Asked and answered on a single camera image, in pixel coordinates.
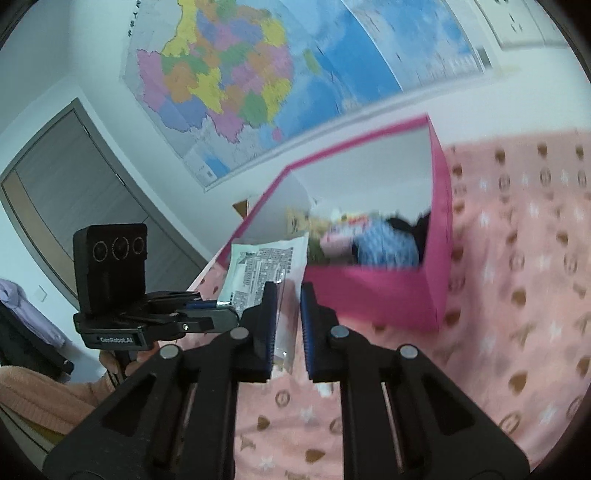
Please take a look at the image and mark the white wall socket panel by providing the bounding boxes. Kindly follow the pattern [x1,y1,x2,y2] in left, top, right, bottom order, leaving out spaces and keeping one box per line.
[475,0,570,51]

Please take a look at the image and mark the white plastic packet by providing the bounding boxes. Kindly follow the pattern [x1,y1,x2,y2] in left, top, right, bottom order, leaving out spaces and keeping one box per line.
[217,232,310,376]

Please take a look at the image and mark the pink printed blanket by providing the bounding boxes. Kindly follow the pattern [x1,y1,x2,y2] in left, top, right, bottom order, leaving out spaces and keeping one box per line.
[185,129,591,480]

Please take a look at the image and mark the coloured provinces wall map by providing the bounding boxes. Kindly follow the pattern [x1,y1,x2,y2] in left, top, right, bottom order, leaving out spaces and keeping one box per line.
[121,0,403,191]

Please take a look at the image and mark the lavender garment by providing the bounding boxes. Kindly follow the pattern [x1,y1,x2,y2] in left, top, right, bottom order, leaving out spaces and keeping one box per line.
[0,278,66,348]

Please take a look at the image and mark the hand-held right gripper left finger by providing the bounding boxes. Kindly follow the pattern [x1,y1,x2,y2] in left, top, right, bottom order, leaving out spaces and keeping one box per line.
[44,282,283,480]

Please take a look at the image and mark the blue ocean wall map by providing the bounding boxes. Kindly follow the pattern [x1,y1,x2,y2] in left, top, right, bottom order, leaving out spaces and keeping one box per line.
[341,0,486,90]

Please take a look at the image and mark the blue checked cloth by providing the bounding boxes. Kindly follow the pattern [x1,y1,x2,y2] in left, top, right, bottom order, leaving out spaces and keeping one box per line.
[352,218,422,269]

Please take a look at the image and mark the yellow packet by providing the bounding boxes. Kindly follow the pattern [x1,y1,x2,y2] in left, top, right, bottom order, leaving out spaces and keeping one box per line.
[285,207,325,241]

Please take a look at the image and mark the pink cardboard box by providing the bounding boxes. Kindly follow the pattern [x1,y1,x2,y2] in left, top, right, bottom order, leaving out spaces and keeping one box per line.
[198,114,454,334]

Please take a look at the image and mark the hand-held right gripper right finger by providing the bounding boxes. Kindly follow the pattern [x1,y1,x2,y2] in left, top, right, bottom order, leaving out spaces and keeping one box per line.
[299,281,533,480]

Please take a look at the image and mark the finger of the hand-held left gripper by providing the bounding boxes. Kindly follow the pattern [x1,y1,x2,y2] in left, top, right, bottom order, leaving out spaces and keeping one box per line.
[147,290,219,311]
[178,308,242,335]

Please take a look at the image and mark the pink soft item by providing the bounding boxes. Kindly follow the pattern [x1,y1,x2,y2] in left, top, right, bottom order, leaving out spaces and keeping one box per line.
[320,225,366,260]

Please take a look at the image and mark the person's left hand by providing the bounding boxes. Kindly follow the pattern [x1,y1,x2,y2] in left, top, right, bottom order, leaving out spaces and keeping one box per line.
[98,348,155,386]

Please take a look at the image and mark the grey door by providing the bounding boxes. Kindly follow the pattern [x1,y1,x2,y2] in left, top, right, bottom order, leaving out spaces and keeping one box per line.
[0,98,209,306]

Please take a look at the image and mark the dark chair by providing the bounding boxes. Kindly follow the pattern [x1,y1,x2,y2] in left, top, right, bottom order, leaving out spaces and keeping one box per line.
[0,302,75,385]

